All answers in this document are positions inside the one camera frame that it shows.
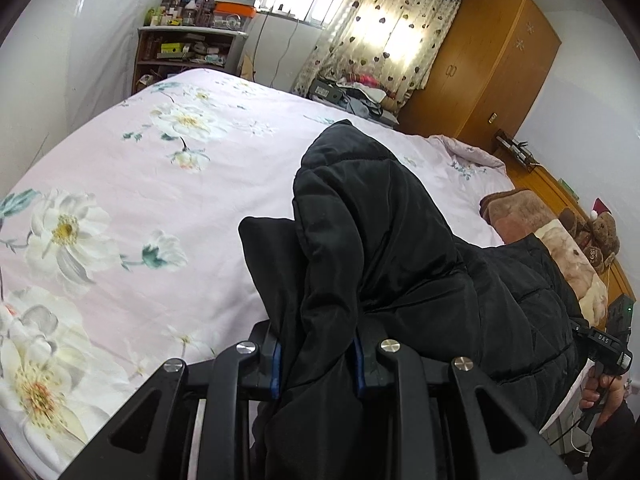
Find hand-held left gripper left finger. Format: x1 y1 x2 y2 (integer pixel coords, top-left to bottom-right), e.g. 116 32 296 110
57 320 283 480

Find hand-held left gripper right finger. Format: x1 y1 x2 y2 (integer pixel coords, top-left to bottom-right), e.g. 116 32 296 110
350 321 576 480

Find black puffer jacket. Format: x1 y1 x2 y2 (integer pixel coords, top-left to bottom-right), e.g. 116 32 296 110
239 120 608 480

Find person's right forearm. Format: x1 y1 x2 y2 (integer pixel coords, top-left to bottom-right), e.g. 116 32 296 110
585 399 640 480

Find pile of clothes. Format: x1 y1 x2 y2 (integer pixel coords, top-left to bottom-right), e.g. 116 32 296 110
307 72 402 129

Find person's right hand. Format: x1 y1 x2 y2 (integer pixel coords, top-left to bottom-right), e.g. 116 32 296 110
579 374 627 426

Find brown teddy bear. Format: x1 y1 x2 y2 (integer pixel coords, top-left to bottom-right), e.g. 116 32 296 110
560 199 622 277

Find brown plush blanket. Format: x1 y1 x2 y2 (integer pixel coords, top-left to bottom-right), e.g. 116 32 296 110
479 188 609 327

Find wooden headboard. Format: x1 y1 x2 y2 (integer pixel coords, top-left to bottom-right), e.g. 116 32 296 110
500 152 637 307

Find bed with floral sheet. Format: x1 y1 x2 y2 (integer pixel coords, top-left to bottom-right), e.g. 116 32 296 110
0 67 516 480

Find folded pink quilt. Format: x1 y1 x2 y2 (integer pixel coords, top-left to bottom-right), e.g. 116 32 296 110
425 134 507 182

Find wooden wardrobe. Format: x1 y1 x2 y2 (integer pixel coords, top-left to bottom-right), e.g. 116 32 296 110
397 0 563 154

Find white refrigerator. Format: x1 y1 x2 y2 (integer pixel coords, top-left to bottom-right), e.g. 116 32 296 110
240 12 327 94

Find grey shelf unit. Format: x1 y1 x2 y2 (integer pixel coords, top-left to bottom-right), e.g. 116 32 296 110
131 26 250 96

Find heart print curtain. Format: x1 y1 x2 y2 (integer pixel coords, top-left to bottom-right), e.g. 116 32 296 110
292 0 468 117

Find orange lidded storage box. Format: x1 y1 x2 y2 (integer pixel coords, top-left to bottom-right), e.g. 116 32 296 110
212 1 257 29

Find cluster of bottles and jars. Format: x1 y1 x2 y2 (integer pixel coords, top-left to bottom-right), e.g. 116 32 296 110
145 0 216 29

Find white cable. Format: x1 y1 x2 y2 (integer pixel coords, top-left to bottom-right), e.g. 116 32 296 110
544 407 593 457

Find wire wall rack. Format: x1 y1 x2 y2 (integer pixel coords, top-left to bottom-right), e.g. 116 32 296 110
495 130 539 167

